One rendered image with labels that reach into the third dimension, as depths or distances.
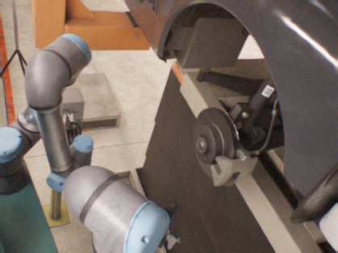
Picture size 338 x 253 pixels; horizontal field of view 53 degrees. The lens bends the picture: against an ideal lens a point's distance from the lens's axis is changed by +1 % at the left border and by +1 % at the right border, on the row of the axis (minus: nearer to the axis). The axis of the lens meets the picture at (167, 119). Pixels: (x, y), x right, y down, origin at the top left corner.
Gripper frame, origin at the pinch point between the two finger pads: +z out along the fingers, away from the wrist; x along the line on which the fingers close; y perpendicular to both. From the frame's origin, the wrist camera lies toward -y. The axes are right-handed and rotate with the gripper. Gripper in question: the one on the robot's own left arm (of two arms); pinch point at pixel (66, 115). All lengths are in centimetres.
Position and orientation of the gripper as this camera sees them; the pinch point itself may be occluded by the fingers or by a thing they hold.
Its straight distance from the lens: 160.1
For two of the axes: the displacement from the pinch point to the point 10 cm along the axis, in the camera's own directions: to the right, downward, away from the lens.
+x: -9.0, 0.9, -4.3
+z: -3.6, -7.1, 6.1
